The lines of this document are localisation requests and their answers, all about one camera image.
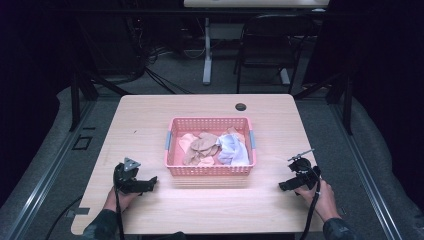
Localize white desk leg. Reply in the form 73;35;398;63
202;17;215;86

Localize black folding chair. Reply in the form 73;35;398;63
232;13;316;95

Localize black metal stand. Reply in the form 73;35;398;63
68;64;132;133
292;70;354;136

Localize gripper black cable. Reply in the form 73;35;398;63
114;187;126;240
299;179;322;240

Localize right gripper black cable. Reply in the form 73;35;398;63
299;179;322;240

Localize orange tan cloth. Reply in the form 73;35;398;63
226;126;247;142

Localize grey tape strip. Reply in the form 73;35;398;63
66;207;91;218

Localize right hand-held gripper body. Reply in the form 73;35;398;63
287;148;322;191

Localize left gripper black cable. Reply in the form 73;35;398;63
114;187;126;240

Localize small pale peach cloth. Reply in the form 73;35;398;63
196;155;216;167

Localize black cable under table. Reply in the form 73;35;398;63
44;195;83;240

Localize black floor cables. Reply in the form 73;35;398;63
142;65;193;95

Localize light blue cloth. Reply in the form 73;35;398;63
215;133;251;167

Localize brown cloth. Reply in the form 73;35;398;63
182;131;221;166

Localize person's right hand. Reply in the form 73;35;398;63
294;179;342;223

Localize aluminium floor rail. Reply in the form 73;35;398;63
5;99;98;240
328;99;404;240

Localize person's left hand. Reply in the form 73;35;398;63
103;186;143;214

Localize pink plastic basket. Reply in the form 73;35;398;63
164;116;257;177

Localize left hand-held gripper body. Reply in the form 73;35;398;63
112;156;142;195

